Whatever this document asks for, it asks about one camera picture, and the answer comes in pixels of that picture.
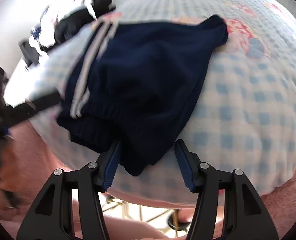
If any navy blue striped garment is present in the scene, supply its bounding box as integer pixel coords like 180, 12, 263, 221
57, 15, 228, 176

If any person's left hand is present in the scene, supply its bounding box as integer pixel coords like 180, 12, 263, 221
0, 135, 21, 210

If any black garment with white ribbon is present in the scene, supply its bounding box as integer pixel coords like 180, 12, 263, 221
18, 0, 117, 66

